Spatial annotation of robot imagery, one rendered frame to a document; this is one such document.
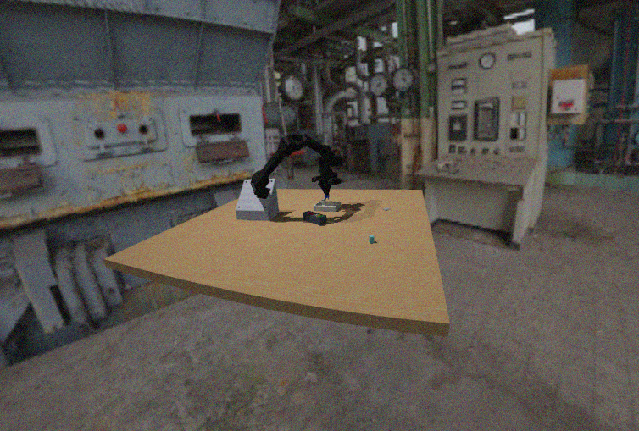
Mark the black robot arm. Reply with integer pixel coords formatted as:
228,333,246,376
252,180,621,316
250,135,342,199

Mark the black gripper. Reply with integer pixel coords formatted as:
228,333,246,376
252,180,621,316
312,168,341,196

